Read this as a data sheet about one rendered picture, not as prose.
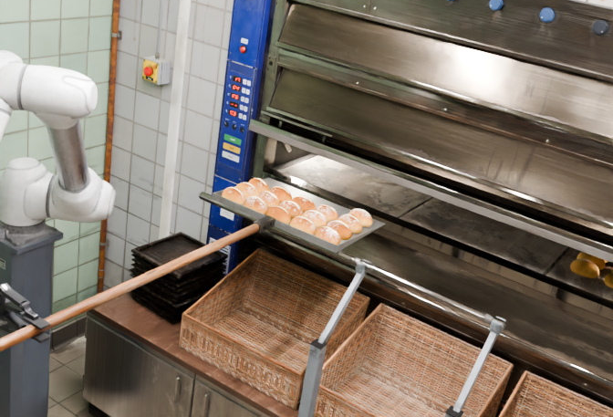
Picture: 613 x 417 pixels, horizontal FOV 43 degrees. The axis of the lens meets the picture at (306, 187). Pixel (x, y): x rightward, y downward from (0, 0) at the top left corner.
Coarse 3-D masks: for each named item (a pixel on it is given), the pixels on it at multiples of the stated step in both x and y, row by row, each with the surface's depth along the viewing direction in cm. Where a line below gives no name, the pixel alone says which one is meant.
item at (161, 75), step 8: (152, 56) 335; (144, 64) 332; (152, 64) 329; (160, 64) 328; (168, 64) 332; (152, 72) 330; (160, 72) 329; (168, 72) 333; (152, 80) 331; (160, 80) 331; (168, 80) 335
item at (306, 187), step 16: (272, 176) 317; (288, 176) 318; (320, 192) 307; (352, 208) 298; (368, 208) 299; (384, 224) 292; (400, 224) 289; (416, 240) 286; (432, 240) 282; (448, 240) 282; (464, 256) 277; (480, 256) 273; (496, 256) 275; (496, 272) 271; (512, 272) 268; (528, 272) 267; (544, 288) 263; (560, 288) 260; (576, 288) 261; (576, 304) 258; (592, 304) 255; (608, 304) 254
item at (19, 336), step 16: (256, 224) 264; (224, 240) 249; (192, 256) 236; (160, 272) 225; (112, 288) 211; (128, 288) 214; (80, 304) 202; (96, 304) 205; (48, 320) 193; (64, 320) 197; (16, 336) 185; (32, 336) 189
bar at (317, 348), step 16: (224, 208) 285; (304, 240) 268; (336, 256) 262; (352, 256) 259; (384, 272) 253; (352, 288) 255; (416, 288) 247; (448, 304) 242; (464, 304) 240; (336, 320) 251; (480, 320) 237; (496, 320) 234; (496, 336) 235; (320, 352) 246; (320, 368) 251; (480, 368) 230; (304, 384) 253; (304, 400) 255; (464, 400) 227; (304, 416) 256; (448, 416) 225
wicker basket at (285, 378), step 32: (256, 256) 326; (224, 288) 312; (256, 288) 326; (288, 288) 318; (320, 288) 311; (192, 320) 290; (224, 320) 319; (256, 320) 322; (288, 320) 318; (320, 320) 311; (352, 320) 292; (192, 352) 295; (224, 352) 298; (256, 352) 277; (256, 384) 281; (288, 384) 272
